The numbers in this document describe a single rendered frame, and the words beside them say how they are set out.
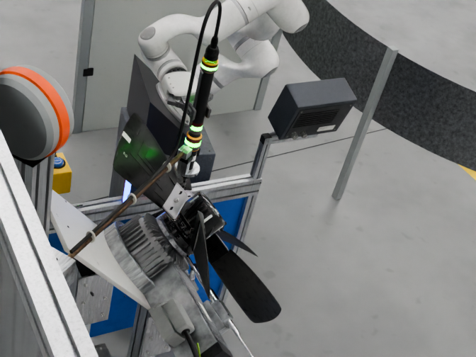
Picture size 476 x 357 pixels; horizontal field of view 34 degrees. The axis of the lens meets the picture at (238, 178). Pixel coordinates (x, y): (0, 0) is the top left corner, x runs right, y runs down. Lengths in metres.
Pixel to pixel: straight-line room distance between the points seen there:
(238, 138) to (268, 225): 0.73
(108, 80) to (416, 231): 1.86
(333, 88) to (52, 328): 2.16
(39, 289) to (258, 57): 2.01
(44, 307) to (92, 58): 3.37
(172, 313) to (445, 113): 2.21
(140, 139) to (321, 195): 2.37
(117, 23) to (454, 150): 1.80
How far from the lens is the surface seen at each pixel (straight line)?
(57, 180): 2.51
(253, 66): 2.77
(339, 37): 4.11
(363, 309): 3.85
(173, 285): 2.13
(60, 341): 0.81
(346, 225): 4.24
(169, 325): 2.02
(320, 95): 2.81
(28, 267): 0.87
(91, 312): 2.20
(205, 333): 2.03
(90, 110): 4.35
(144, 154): 2.10
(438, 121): 3.93
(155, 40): 2.18
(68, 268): 1.73
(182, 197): 2.20
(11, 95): 1.32
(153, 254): 2.14
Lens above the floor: 2.69
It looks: 39 degrees down
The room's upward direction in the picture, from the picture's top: 15 degrees clockwise
